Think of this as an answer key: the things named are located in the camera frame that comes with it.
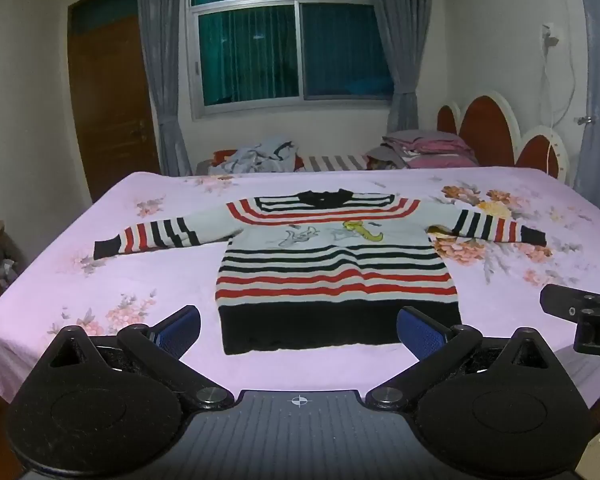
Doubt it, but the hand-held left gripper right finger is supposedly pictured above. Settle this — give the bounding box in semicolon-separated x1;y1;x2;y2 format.
365;306;557;409

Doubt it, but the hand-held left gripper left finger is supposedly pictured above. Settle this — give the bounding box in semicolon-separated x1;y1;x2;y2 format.
44;305;235;409

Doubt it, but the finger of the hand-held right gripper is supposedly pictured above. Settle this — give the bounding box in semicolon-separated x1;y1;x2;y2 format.
540;266;600;322

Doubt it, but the striped cartoon print sweater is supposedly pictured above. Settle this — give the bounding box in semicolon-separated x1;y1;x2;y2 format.
92;187;548;356

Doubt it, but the pile of light clothes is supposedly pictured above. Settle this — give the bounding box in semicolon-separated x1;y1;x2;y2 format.
210;135;301;176

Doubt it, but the pink floral bed sheet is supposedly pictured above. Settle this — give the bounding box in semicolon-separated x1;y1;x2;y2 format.
0;167;600;406

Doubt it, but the colourful patterned cloth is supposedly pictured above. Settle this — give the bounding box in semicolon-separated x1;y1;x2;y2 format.
365;147;408;171

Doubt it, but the red and white headboard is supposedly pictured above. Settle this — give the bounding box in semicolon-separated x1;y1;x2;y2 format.
436;91;571;181

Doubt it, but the grey striped sheet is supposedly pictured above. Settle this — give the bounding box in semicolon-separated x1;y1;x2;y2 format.
300;154;373;173

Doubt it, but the brown wooden door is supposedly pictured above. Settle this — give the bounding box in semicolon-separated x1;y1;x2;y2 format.
67;0;161;203

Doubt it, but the grey curtain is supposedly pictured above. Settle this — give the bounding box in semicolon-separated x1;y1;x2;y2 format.
137;0;193;177
362;0;436;136

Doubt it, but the white framed window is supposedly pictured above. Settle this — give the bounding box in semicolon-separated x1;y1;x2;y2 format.
185;0;396;121

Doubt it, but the white cable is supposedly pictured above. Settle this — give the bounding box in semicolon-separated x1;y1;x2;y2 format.
540;35;578;181

